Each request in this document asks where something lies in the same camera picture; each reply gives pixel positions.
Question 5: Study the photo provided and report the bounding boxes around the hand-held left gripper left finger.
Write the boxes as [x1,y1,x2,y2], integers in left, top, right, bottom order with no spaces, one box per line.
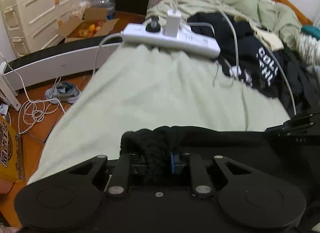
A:
[67,151,147,198]

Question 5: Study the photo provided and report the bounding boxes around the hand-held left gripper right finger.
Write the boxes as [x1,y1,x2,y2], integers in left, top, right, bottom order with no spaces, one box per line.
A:
[171,151,253,198]

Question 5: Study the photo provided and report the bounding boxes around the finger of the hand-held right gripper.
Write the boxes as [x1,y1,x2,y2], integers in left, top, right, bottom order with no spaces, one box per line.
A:
[284,113,320,127]
[265,123,320,136]

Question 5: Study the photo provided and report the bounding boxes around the plain black garment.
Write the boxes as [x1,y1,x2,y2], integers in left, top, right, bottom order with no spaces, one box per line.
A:
[119,125,275,182]

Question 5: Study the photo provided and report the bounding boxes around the green bed sheet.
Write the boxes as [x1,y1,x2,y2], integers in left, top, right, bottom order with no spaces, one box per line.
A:
[26,0,292,186]

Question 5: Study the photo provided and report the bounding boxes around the beige cloth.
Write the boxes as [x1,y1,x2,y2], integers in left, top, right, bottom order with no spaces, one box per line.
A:
[252,26,285,52]

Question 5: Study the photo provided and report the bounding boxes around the teal garment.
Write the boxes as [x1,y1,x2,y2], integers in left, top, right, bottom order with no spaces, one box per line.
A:
[301,25,320,40]

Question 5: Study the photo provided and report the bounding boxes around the black printed sweatshirt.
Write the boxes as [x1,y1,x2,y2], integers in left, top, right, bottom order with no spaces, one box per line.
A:
[187,12,284,98]

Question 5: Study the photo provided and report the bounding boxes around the grey blue sneaker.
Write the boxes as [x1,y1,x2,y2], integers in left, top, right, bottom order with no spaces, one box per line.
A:
[45,83,81,104]

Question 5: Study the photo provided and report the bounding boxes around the yellow printed box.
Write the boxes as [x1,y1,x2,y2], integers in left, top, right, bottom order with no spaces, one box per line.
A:
[0,115,27,183]

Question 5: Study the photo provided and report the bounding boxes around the white power strip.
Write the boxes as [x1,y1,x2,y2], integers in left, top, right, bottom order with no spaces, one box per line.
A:
[121,23,221,60]

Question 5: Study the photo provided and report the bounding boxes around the white heater panel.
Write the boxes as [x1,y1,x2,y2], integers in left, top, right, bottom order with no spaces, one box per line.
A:
[0,35,124,111]

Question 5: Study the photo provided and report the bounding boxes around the green pillow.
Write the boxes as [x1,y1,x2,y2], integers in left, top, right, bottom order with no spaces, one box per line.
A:
[221,0,303,47]

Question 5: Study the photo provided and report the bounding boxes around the black plug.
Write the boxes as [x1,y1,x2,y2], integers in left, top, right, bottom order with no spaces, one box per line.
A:
[146,16,161,32]

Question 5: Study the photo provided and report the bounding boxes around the white charger plug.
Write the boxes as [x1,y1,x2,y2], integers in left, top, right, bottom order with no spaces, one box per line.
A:
[164,9,182,37]

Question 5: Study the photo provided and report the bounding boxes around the cardboard box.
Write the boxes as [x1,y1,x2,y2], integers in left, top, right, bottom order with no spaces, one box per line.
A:
[57,8,120,44]

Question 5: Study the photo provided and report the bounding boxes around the clear water bottle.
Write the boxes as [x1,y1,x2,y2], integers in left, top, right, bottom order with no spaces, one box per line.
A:
[92,0,116,21]

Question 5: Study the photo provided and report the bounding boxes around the cream drawer cabinet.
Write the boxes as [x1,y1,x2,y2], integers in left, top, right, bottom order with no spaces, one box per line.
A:
[0,0,84,58]

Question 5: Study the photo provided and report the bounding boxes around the white charging cable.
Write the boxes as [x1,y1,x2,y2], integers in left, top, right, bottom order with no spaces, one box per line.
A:
[187,8,298,116]

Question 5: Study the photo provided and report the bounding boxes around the white floor cable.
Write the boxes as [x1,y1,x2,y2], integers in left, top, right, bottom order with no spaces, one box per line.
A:
[0,53,67,134]

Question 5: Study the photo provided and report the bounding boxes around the white power strip cord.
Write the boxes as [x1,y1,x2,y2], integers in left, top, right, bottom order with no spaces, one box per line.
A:
[94,34,124,74]

